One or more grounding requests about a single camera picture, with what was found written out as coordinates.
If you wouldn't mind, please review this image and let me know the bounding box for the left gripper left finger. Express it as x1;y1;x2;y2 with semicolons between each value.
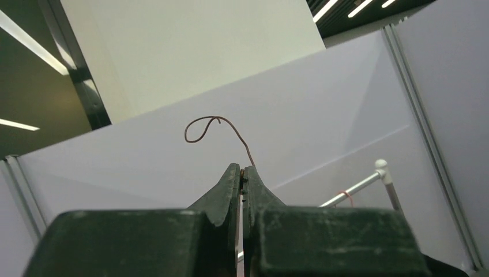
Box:
24;163;241;276

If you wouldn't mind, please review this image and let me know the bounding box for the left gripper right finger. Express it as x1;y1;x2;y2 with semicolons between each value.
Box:
243;166;430;276

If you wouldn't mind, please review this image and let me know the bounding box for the white clothes rack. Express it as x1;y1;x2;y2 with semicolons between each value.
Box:
236;159;404;264

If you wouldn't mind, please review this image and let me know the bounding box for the pink clothes hanger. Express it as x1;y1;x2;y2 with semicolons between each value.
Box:
337;190;354;207

